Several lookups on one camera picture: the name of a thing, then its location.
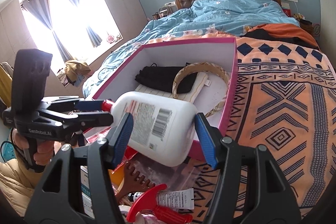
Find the orange cream tube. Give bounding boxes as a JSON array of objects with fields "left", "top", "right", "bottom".
[{"left": 108, "top": 165, "right": 124, "bottom": 187}]

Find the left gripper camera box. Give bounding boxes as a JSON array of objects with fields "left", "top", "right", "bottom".
[{"left": 11, "top": 49, "right": 52, "bottom": 114}]

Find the pink cardboard box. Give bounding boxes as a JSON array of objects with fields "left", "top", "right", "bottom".
[{"left": 87, "top": 36, "right": 237, "bottom": 166}]

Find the white lotion bottle red cap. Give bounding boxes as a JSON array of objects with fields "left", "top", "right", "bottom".
[{"left": 101, "top": 91, "right": 197, "bottom": 167}]

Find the small white cream tube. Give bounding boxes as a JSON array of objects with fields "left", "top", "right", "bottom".
[{"left": 132, "top": 187, "right": 196, "bottom": 211}]

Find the blue floral duvet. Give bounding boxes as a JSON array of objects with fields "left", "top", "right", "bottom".
[{"left": 83, "top": 0, "right": 299, "bottom": 97}]

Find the orange patterned blanket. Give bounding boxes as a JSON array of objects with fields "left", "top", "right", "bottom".
[{"left": 146, "top": 32, "right": 336, "bottom": 224}]

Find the black drawstring pouch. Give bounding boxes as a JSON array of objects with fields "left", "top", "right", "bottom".
[{"left": 135, "top": 63, "right": 183, "bottom": 92}]

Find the red plastic bag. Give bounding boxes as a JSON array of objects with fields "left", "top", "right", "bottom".
[{"left": 83, "top": 127, "right": 137, "bottom": 169}]

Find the person left hand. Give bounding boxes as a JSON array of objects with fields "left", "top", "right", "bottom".
[{"left": 11, "top": 128, "right": 56, "bottom": 167}]

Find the brown wooden comb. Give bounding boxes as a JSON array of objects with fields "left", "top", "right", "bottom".
[{"left": 116, "top": 161, "right": 155, "bottom": 202}]

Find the orange garment on bed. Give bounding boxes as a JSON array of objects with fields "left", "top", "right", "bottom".
[{"left": 243, "top": 23, "right": 320, "bottom": 50}]

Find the yellow garment by window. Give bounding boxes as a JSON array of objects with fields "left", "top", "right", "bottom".
[{"left": 64, "top": 60, "right": 91, "bottom": 83}]

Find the woven plaid headband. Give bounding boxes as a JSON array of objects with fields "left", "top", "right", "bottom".
[{"left": 172, "top": 62, "right": 230, "bottom": 118}]

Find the yellow striped fabric pouch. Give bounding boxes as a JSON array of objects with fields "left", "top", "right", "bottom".
[{"left": 135, "top": 72, "right": 211, "bottom": 103}]

